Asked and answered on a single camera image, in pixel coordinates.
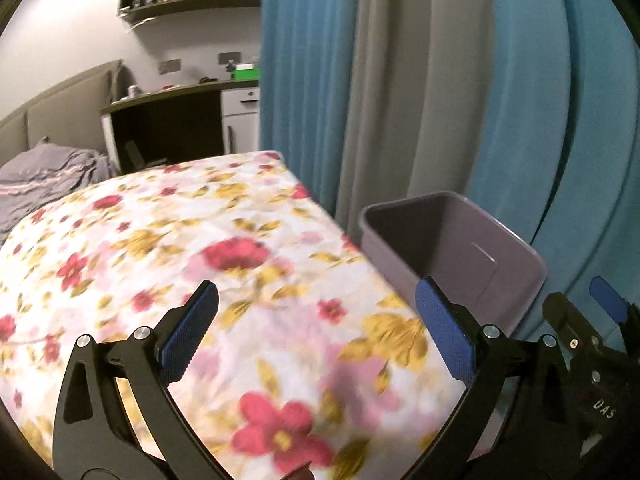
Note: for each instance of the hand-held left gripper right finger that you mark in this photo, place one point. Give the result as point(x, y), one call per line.
point(445, 332)

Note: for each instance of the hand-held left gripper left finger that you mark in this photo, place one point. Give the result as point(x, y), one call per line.
point(190, 335)

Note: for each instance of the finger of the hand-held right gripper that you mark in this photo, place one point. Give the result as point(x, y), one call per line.
point(570, 327)
point(607, 295)

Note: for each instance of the grey plastic bin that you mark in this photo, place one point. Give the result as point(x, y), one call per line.
point(450, 245)

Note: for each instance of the floral tablecloth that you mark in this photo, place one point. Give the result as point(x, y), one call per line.
point(200, 240)

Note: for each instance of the dark wooden desk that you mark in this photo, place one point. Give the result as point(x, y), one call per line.
point(170, 125)

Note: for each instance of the grey striped duvet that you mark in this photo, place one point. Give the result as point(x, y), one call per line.
point(45, 180)

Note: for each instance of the white drawer cabinet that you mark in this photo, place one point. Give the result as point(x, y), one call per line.
point(241, 120)

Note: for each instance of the blue and grey curtain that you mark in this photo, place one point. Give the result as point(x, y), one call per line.
point(425, 85)

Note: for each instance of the grey padded headboard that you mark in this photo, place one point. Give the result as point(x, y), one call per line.
point(65, 105)

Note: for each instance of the green box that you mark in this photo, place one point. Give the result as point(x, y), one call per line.
point(246, 73)

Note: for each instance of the grey wall socket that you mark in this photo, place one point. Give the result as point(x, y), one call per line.
point(170, 66)
point(229, 58)

